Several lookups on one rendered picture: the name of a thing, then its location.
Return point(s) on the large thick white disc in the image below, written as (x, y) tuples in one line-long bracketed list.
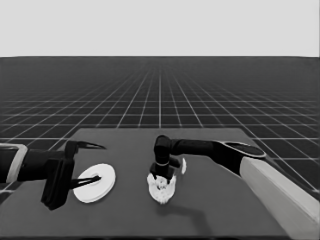
[(96, 193)]

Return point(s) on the small white T-shaped piece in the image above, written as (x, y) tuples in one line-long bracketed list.
[(184, 166)]

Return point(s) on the white round pin carrier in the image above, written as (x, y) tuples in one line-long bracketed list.
[(153, 193)]

